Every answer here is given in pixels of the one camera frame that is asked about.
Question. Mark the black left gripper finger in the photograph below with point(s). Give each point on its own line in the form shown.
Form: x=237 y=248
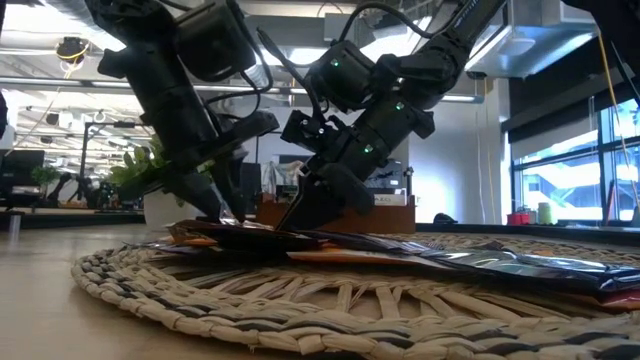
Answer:
x=197 y=192
x=232 y=185

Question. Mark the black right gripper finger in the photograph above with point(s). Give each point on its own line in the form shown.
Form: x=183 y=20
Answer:
x=347 y=192
x=305 y=210

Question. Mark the wooden tea organizer box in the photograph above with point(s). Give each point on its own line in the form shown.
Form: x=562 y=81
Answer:
x=390 y=220

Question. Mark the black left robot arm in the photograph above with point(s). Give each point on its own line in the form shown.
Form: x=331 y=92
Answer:
x=165 y=100

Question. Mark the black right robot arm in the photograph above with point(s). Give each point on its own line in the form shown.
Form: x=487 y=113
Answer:
x=430 y=65

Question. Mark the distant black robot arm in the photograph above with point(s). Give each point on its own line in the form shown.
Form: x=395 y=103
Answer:
x=60 y=187

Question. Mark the dark upright panel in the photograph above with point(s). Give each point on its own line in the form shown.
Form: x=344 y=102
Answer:
x=251 y=185

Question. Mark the black monitor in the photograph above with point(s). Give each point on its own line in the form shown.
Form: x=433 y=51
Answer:
x=392 y=180
x=20 y=165

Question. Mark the green plant in white pot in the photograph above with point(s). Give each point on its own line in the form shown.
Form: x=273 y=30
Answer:
x=160 y=210

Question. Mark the light draped cloth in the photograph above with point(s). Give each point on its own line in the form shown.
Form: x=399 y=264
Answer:
x=280 y=175

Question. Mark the small black stand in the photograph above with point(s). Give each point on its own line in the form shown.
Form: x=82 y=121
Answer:
x=409 y=180

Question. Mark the round woven straw placemat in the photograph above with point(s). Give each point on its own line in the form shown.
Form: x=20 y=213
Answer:
x=350 y=320

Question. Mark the long fluorescent light bar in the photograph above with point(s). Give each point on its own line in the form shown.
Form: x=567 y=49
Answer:
x=460 y=98

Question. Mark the distant small green plant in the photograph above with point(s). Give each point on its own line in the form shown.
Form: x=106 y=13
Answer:
x=45 y=176

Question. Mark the round black ceiling device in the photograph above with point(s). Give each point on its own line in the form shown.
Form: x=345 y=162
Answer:
x=72 y=49

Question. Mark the red container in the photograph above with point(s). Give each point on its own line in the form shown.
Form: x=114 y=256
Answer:
x=518 y=219

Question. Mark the green cylinder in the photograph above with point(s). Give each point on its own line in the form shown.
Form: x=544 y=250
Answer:
x=545 y=214

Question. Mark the grey roller blind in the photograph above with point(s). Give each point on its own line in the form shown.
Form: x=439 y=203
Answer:
x=550 y=142

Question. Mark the large office window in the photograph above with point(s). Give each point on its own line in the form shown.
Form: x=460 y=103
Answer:
x=565 y=185

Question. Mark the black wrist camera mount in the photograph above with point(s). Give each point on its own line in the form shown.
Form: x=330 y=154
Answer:
x=250 y=127
x=315 y=132

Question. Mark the distant black station frame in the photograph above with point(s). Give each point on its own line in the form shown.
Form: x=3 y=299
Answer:
x=124 y=124

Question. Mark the silver ventilation duct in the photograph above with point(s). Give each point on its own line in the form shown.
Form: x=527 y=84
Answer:
x=540 y=45

